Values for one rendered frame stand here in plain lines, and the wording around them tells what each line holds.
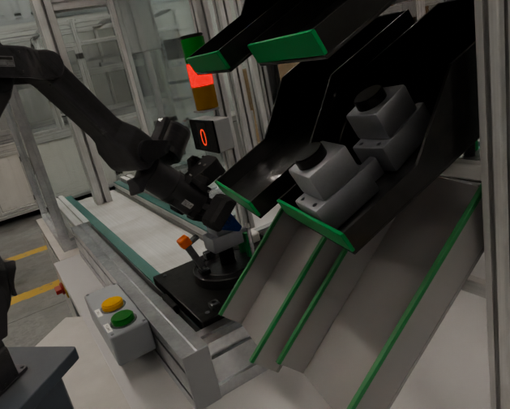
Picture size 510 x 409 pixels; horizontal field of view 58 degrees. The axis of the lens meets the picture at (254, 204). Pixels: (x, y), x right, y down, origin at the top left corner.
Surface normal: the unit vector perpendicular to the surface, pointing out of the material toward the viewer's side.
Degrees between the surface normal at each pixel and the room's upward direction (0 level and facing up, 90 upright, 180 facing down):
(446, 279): 90
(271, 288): 45
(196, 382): 90
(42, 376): 0
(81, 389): 0
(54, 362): 0
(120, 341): 90
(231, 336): 90
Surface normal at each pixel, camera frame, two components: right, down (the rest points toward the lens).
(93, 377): -0.19, -0.93
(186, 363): 0.52, 0.18
